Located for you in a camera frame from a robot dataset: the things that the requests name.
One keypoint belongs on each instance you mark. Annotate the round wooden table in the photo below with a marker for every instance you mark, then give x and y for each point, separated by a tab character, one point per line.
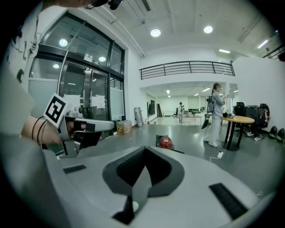
238	119

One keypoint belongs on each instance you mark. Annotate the green black machine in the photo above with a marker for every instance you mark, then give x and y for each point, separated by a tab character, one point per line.
273	132
281	134

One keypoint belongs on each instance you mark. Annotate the round ceiling light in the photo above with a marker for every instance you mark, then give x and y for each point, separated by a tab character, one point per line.
155	32
208	29

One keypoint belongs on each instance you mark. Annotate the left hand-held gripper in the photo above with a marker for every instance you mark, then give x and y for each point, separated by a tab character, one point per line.
55	109

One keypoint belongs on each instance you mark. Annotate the black balcony railing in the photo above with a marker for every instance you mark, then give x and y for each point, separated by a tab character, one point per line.
189	63

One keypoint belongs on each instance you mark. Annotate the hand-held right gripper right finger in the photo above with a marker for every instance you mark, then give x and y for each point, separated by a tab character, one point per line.
196	178

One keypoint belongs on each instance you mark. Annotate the person's left forearm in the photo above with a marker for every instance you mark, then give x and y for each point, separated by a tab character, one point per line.
27	131

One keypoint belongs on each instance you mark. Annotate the glass double door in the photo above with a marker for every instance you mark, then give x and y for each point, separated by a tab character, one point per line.
75	56

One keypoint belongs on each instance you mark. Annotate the black flat bag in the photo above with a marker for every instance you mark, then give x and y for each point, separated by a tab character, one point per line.
206	121

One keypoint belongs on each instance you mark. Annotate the small white power strip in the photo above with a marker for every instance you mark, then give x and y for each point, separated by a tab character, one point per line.
220	154

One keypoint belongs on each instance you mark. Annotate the metal folding frame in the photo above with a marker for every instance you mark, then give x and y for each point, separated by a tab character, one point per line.
138	115

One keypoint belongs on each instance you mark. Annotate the person's left hand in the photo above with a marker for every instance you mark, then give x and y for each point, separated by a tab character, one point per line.
69	128

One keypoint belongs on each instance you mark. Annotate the patterned cardboard box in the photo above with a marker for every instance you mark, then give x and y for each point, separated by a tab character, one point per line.
123	128

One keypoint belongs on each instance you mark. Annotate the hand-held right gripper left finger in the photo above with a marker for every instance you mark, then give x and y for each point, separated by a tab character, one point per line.
84	189

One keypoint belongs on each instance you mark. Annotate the black office chair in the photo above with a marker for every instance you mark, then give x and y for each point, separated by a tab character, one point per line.
252	111
240	107

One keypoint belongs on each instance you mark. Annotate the white sign board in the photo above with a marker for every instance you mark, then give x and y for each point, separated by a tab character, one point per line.
232	93

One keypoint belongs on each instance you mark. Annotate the black wrist band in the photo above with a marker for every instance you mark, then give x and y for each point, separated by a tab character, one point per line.
32	133

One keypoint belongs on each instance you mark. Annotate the red vacuum cleaner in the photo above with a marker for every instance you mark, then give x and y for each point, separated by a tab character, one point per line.
165	142

